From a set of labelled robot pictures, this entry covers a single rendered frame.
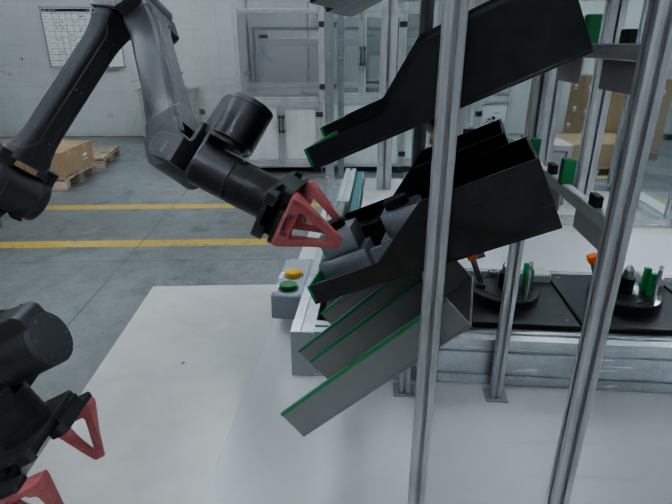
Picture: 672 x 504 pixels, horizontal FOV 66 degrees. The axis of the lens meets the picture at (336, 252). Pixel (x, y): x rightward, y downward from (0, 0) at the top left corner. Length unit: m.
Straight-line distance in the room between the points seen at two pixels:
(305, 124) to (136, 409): 5.45
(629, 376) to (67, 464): 0.99
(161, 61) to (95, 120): 8.96
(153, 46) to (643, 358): 1.00
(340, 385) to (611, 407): 0.59
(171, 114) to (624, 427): 0.89
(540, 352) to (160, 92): 0.79
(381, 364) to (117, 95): 9.13
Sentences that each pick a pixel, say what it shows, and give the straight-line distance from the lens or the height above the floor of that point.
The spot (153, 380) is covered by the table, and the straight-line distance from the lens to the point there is 1.10.
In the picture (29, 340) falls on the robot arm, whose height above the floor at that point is 1.21.
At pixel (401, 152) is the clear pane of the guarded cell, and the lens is 2.39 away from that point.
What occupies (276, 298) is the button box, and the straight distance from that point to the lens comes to 1.14.
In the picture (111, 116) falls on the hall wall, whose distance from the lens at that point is 9.69.
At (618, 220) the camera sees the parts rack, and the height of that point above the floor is 1.32.
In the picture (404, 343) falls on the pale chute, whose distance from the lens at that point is 0.60.
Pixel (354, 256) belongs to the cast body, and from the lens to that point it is 0.62.
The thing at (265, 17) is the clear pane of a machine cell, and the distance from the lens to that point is 6.24.
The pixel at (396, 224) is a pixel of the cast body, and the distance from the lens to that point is 0.59.
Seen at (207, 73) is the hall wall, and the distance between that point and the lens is 9.17.
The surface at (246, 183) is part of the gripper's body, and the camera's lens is 0.62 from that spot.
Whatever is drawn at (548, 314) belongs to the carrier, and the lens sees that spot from 1.12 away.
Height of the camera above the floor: 1.47
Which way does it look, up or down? 22 degrees down
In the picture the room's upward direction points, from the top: straight up
